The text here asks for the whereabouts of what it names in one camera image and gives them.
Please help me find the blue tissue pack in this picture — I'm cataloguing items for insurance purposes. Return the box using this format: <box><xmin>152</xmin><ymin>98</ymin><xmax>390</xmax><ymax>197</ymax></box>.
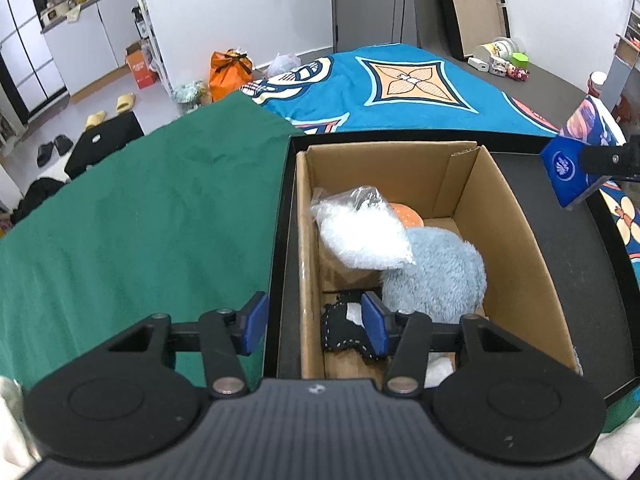
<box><xmin>540</xmin><ymin>96</ymin><xmax>628</xmax><ymax>209</ymax></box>

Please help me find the black stitched felt toy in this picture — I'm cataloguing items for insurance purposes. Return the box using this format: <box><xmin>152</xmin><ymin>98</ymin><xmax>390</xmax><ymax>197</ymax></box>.
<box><xmin>320</xmin><ymin>290</ymin><xmax>376</xmax><ymax>361</ymax></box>

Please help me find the grey fluffy plush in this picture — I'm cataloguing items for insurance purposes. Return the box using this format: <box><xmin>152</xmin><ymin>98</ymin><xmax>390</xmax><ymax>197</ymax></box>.
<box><xmin>382</xmin><ymin>226</ymin><xmax>487</xmax><ymax>323</ymax></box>

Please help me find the plush hamburger toy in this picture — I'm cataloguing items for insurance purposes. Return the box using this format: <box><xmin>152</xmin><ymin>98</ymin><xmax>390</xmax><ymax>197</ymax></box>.
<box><xmin>390</xmin><ymin>203</ymin><xmax>424</xmax><ymax>229</ymax></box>

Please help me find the white stuffing bag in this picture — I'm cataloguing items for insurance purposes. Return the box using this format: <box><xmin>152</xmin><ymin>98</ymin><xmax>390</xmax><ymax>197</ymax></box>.
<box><xmin>310</xmin><ymin>185</ymin><xmax>414</xmax><ymax>271</ymax></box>

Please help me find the small white soft roll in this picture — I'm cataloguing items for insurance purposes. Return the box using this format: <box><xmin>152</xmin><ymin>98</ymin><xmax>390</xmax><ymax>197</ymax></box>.
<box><xmin>424</xmin><ymin>353</ymin><xmax>454</xmax><ymax>388</ymax></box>

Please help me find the white desk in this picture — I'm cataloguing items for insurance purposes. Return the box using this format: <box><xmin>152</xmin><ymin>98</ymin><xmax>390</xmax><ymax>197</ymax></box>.
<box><xmin>600</xmin><ymin>37</ymin><xmax>639</xmax><ymax>112</ymax></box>

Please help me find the black shallow tray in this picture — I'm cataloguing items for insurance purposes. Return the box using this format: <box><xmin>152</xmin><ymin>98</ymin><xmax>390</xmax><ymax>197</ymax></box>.
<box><xmin>262</xmin><ymin>130</ymin><xmax>639</xmax><ymax>396</ymax></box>

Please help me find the green cloth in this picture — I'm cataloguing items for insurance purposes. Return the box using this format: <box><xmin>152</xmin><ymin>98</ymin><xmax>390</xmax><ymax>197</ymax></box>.
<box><xmin>1</xmin><ymin>93</ymin><xmax>295</xmax><ymax>388</ymax></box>

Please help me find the brown cardboard box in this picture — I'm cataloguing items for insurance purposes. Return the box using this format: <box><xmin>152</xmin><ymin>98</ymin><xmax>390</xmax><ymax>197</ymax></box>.
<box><xmin>296</xmin><ymin>141</ymin><xmax>578</xmax><ymax>380</ymax></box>

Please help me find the black framed board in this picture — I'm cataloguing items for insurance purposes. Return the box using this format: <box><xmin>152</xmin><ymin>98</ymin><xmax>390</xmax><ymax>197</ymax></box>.
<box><xmin>440</xmin><ymin>0</ymin><xmax>511</xmax><ymax>61</ymax></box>

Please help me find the black stool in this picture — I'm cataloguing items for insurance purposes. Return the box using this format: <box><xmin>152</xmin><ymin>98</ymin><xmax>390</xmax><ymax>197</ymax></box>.
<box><xmin>64</xmin><ymin>112</ymin><xmax>144</xmax><ymax>180</ymax></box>

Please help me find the blue patterned blanket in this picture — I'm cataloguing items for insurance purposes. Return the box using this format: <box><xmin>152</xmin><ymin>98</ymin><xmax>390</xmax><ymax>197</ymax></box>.
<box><xmin>240</xmin><ymin>44</ymin><xmax>639</xmax><ymax>264</ymax></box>

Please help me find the yellow slipper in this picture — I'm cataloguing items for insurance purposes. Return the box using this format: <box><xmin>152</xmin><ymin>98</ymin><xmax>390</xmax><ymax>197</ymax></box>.
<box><xmin>115</xmin><ymin>92</ymin><xmax>136</xmax><ymax>115</ymax></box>
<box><xmin>85</xmin><ymin>110</ymin><xmax>106</xmax><ymax>131</ymax></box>

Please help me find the orange paper bag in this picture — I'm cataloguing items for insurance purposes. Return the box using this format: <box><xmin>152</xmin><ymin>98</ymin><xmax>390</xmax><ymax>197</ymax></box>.
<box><xmin>208</xmin><ymin>49</ymin><xmax>254</xmax><ymax>102</ymax></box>

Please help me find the white plastic bag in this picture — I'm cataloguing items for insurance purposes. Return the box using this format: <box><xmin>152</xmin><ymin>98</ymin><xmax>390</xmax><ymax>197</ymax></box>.
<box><xmin>264</xmin><ymin>53</ymin><xmax>302</xmax><ymax>79</ymax></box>

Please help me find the orange cardboard box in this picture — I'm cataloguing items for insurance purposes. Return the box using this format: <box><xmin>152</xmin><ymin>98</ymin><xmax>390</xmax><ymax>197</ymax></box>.
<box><xmin>125</xmin><ymin>40</ymin><xmax>157</xmax><ymax>90</ymax></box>

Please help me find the grey door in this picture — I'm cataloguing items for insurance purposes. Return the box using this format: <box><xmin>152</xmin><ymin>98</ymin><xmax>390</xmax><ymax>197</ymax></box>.
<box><xmin>332</xmin><ymin>0</ymin><xmax>418</xmax><ymax>52</ymax></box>

